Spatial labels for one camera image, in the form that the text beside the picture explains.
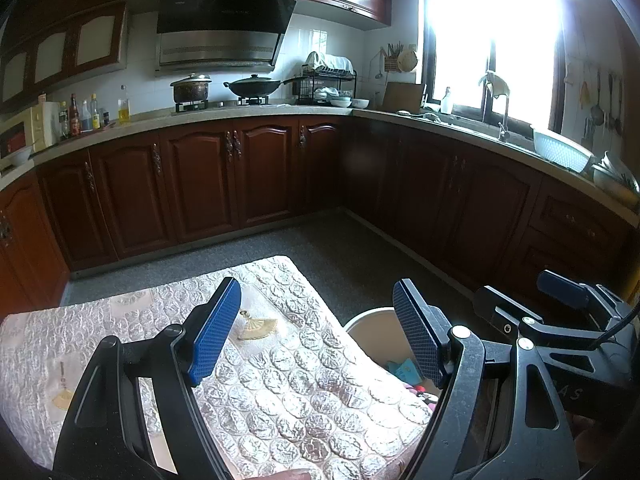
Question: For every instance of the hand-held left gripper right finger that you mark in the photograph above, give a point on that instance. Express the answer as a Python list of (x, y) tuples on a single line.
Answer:
[(415, 330)]

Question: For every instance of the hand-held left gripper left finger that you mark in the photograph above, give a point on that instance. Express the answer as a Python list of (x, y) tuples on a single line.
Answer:
[(215, 330)]

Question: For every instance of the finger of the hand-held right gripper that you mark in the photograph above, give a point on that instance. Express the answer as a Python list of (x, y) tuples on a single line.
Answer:
[(500, 305), (562, 287)]

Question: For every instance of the white plastic bin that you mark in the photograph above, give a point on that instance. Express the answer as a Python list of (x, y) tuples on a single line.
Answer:
[(380, 340)]

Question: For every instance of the blue snack packet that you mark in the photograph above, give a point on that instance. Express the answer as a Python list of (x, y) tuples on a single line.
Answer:
[(405, 370)]

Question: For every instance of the cream quilted table cover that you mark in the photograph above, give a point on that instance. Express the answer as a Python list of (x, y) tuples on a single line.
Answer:
[(300, 360)]

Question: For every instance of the stack of white bowls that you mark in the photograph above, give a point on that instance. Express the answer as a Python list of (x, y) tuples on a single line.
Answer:
[(612, 180)]

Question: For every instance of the white plastic colander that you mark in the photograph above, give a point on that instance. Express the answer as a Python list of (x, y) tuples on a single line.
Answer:
[(560, 150)]

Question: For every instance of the brown wooden base cabinets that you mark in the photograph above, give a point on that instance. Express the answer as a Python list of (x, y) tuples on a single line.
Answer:
[(200, 175)]

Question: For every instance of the hanging metal ladle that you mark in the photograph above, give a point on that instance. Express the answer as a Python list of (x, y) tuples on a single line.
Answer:
[(597, 110)]

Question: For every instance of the white dish soap bottle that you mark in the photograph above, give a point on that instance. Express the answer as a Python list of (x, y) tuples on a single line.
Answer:
[(446, 101)]

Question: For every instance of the cloth draped on faucet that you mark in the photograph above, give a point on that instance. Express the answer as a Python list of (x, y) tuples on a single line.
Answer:
[(494, 85)]

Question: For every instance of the stone kitchen countertop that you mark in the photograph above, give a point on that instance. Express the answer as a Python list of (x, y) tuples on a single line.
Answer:
[(250, 111)]

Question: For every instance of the gas stove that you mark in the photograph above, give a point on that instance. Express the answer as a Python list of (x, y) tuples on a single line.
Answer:
[(220, 105)]

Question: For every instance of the wooden cutting board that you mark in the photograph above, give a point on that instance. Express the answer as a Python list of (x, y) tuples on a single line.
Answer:
[(402, 97)]

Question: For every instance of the white ceramic bowl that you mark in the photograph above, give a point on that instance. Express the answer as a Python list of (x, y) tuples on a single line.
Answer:
[(340, 103), (360, 103)]

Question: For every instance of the yellow cooking oil bottle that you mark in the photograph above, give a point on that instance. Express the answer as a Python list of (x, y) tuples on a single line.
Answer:
[(123, 107)]

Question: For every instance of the metal stock pot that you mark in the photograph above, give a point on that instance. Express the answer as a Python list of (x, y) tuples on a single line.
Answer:
[(190, 90)]

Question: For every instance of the black wok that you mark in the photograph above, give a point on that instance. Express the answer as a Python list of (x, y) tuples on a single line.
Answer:
[(252, 86)]

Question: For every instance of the plastic seasoning bottle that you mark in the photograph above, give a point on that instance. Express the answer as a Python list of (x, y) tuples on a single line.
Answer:
[(94, 115)]

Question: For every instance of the red sauce bottle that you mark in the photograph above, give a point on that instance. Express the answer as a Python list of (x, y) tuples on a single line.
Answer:
[(75, 117)]

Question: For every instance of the green glass bottle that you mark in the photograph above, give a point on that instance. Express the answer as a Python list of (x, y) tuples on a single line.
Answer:
[(64, 122)]

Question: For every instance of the small white bowl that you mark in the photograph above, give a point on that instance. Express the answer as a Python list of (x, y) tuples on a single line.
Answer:
[(20, 156)]

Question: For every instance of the round bamboo strainer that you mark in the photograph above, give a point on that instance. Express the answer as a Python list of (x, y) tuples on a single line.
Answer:
[(408, 60)]

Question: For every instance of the black dish rack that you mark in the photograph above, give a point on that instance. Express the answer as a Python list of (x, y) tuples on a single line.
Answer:
[(327, 82)]

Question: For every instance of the white paper towel roll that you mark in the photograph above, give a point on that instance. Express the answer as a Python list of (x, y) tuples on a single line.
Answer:
[(50, 122)]

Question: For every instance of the chopstick holder with utensils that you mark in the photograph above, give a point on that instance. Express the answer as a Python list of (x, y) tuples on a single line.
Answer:
[(392, 60)]

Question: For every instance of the kitchen window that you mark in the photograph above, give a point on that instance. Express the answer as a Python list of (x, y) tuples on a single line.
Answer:
[(470, 35)]

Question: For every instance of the cream microwave oven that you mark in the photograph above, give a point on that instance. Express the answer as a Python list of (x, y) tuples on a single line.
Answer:
[(22, 127)]

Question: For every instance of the black steel range hood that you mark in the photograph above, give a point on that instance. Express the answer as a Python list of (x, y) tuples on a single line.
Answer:
[(225, 25)]

